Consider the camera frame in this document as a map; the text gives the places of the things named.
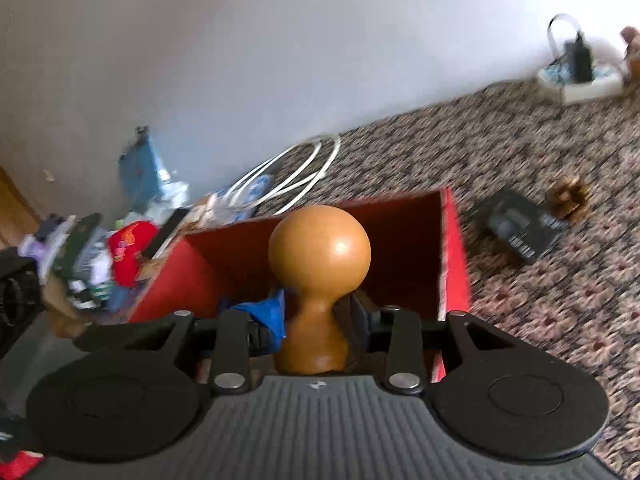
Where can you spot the black charger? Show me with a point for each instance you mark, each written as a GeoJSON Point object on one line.
{"type": "Point", "coordinates": [578, 60]}

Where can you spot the wooden gourd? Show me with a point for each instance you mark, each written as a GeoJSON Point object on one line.
{"type": "Point", "coordinates": [320, 255]}

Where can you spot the smartphone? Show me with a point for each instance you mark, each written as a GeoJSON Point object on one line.
{"type": "Point", "coordinates": [167, 232]}

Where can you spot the small black box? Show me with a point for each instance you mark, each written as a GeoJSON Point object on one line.
{"type": "Point", "coordinates": [520, 227]}

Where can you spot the white power strip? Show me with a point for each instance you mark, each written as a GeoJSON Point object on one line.
{"type": "Point", "coordinates": [585, 87]}

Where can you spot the blue white packet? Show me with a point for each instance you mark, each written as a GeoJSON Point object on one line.
{"type": "Point", "coordinates": [250, 192]}

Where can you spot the crumpled white plastic bag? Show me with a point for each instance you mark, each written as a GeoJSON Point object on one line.
{"type": "Point", "coordinates": [172, 195]}

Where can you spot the pink plush toy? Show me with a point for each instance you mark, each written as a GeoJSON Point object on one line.
{"type": "Point", "coordinates": [632, 50]}

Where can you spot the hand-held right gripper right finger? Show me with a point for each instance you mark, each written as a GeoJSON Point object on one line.
{"type": "Point", "coordinates": [359, 322]}

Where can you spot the blue plastic packet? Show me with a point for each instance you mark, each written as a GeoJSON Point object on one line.
{"type": "Point", "coordinates": [142, 170]}

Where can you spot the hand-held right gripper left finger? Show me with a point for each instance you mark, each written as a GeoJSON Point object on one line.
{"type": "Point", "coordinates": [270, 312]}

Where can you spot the red pouch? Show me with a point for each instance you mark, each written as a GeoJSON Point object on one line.
{"type": "Point", "coordinates": [131, 252]}

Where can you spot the brown pine cone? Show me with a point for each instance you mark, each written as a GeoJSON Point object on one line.
{"type": "Point", "coordinates": [570, 200]}

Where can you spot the red cardboard box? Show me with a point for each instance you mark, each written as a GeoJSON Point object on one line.
{"type": "Point", "coordinates": [405, 245]}

